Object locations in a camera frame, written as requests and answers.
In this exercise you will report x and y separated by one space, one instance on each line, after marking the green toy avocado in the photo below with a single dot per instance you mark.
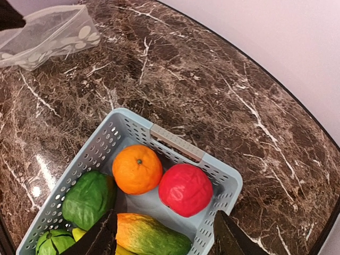
89 199

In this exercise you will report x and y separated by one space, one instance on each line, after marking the yellow toy banana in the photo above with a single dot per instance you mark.
78 233

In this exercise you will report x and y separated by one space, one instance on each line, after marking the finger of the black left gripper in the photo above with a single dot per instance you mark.
10 18

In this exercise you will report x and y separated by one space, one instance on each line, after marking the red toy apple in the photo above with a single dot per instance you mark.
185 189

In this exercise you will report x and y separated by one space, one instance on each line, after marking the green toy cabbage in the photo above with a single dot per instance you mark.
54 242

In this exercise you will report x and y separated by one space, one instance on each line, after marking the light blue perforated basket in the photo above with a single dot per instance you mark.
120 129

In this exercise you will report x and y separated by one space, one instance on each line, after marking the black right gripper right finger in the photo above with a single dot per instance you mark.
230 239

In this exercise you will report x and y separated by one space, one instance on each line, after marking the orange toy orange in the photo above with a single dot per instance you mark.
137 169

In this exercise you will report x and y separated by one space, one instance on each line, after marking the orange green toy mango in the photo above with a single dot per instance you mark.
143 234

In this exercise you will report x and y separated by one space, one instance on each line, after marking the clear dotted zip top bag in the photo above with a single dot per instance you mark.
53 31

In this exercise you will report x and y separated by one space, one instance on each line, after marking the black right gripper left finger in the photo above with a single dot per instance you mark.
100 239

